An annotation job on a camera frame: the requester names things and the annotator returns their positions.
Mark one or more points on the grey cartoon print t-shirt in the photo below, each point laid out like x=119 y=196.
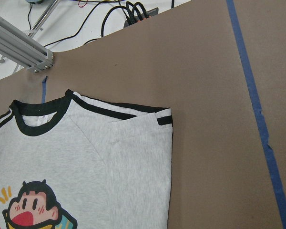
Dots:
x=82 y=163

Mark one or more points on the orange black connector board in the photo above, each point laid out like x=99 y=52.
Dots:
x=151 y=13

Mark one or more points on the aluminium frame post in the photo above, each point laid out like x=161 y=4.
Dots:
x=22 y=49

